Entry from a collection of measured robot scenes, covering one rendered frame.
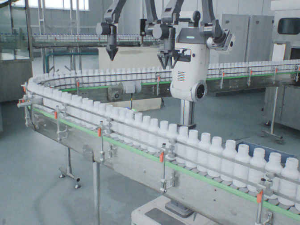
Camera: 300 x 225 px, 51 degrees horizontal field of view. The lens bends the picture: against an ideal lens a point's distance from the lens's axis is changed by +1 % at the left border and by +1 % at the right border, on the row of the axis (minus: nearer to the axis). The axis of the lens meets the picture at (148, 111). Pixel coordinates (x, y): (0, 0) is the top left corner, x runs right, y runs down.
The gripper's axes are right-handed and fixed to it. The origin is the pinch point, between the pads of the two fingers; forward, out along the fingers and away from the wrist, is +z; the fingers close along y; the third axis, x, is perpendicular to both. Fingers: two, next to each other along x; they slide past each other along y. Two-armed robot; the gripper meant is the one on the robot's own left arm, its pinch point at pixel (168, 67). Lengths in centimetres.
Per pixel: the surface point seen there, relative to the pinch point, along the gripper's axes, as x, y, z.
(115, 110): 23.4, -15.2, 24.5
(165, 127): -12.3, -14.4, 25.9
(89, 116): 47, -17, 33
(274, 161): -65, -15, 26
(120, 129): 18.4, -16.2, 34.1
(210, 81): 109, 203, 39
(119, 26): 847, 680, -33
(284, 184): -70, -16, 33
